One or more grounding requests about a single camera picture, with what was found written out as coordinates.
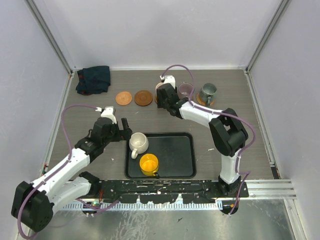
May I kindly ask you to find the purple glass cup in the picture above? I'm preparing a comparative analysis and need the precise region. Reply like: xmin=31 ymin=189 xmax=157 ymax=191
xmin=177 ymin=82 xmax=194 ymax=100

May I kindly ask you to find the woven rattan coaster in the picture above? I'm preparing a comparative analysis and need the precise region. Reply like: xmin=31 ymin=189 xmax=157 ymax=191
xmin=196 ymin=93 xmax=215 ymax=107
xmin=115 ymin=91 xmax=133 ymax=106

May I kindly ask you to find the white ceramic mug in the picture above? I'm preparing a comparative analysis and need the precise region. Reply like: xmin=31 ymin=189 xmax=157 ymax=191
xmin=129 ymin=132 xmax=149 ymax=159

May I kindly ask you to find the grey ceramic mug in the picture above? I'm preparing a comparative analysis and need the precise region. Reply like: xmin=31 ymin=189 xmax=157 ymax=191
xmin=200 ymin=83 xmax=217 ymax=107

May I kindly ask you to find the pink ceramic mug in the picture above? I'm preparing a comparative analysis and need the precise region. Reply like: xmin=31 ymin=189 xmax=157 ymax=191
xmin=155 ymin=82 xmax=164 ymax=91

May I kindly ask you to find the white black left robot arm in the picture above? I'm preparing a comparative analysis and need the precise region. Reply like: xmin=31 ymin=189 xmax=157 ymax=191
xmin=11 ymin=117 xmax=133 ymax=233

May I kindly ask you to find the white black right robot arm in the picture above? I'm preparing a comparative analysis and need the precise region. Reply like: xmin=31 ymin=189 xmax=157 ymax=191
xmin=156 ymin=83 xmax=249 ymax=197

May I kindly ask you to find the yellow mug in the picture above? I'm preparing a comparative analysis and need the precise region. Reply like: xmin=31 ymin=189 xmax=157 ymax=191
xmin=139 ymin=153 xmax=160 ymax=179

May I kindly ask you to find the dark blue folded cloth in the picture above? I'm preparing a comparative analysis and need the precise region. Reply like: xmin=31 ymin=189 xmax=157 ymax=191
xmin=75 ymin=65 xmax=111 ymax=96

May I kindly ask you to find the black plastic tray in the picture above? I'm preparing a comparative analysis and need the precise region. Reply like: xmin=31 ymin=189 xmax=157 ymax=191
xmin=124 ymin=131 xmax=197 ymax=180

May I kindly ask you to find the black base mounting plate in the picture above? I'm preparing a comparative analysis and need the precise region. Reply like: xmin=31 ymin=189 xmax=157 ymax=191
xmin=79 ymin=180 xmax=238 ymax=204

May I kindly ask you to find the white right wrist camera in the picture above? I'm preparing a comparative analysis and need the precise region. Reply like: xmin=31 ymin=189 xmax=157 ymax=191
xmin=160 ymin=75 xmax=176 ymax=89

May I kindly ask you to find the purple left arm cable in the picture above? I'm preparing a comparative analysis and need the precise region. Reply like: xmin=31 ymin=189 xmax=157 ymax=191
xmin=16 ymin=104 xmax=121 ymax=240

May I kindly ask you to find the white slotted cable duct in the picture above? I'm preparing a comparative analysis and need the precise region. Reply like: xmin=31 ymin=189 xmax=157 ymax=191
xmin=59 ymin=199 xmax=223 ymax=212

